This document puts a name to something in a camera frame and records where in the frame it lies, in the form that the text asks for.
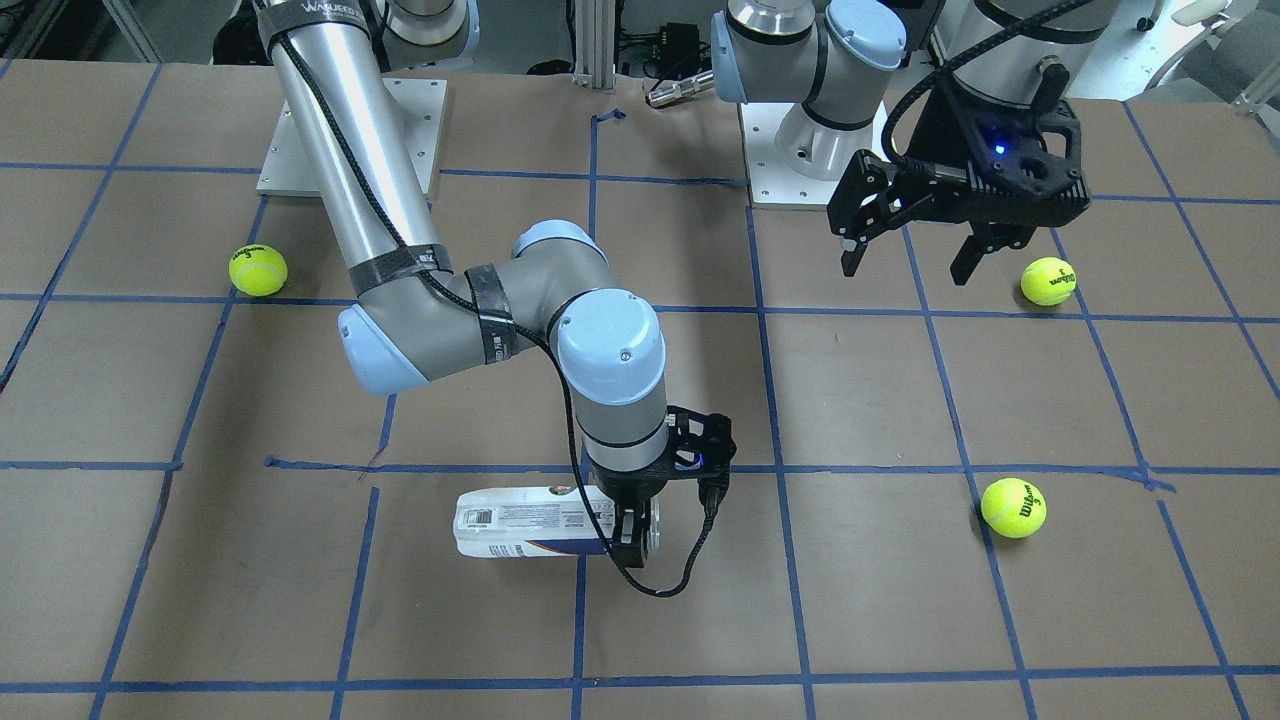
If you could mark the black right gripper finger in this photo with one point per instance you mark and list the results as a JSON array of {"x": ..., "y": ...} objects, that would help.
[{"x": 630, "y": 535}]

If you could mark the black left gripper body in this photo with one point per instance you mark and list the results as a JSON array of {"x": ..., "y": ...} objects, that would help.
[{"x": 942, "y": 130}]

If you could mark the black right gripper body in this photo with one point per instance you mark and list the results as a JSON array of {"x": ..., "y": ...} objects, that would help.
[{"x": 632, "y": 487}]

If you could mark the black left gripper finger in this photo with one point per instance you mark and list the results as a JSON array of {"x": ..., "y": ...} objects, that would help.
[
  {"x": 856, "y": 238},
  {"x": 986, "y": 240}
]

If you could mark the white tennis ball can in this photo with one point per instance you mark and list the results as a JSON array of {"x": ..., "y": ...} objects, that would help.
[{"x": 534, "y": 522}]

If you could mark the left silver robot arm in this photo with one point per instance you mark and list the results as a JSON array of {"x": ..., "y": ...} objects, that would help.
[{"x": 836, "y": 62}]

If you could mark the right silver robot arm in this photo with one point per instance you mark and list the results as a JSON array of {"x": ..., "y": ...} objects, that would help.
[{"x": 416, "y": 319}]

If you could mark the yellow tennis ball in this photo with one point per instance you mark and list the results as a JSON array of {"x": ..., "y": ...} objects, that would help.
[
  {"x": 1013, "y": 507},
  {"x": 1048, "y": 282}
]

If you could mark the yellow tennis ball centre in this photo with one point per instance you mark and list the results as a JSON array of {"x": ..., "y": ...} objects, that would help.
[{"x": 1013, "y": 507}]

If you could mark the yellow tennis ball base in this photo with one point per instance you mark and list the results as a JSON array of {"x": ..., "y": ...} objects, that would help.
[{"x": 257, "y": 270}]

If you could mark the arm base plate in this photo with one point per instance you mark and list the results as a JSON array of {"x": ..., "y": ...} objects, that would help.
[
  {"x": 794, "y": 162},
  {"x": 419, "y": 108}
]

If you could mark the aluminium frame post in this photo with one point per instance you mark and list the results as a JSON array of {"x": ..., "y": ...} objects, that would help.
[{"x": 594, "y": 42}]

